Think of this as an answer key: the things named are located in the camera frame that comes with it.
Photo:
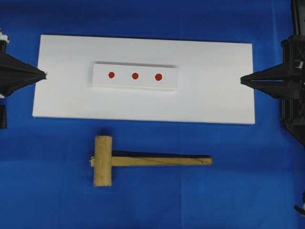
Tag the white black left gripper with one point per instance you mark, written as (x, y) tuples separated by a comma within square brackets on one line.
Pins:
[(9, 64)]

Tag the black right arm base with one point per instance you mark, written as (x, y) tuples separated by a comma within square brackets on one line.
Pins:
[(298, 16)]

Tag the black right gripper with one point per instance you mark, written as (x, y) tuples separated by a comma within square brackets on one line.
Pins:
[(293, 49)]

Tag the black cylinder left edge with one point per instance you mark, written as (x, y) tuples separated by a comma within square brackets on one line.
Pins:
[(3, 117)]

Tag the blue table cloth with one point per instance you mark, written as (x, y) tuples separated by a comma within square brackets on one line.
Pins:
[(46, 182)]

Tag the wooden mallet hammer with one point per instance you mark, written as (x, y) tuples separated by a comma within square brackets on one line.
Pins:
[(105, 158)]

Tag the large white foam board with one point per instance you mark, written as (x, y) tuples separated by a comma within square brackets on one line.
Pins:
[(209, 88)]

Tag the small white raised block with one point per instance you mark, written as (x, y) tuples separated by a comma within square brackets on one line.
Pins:
[(135, 76)]

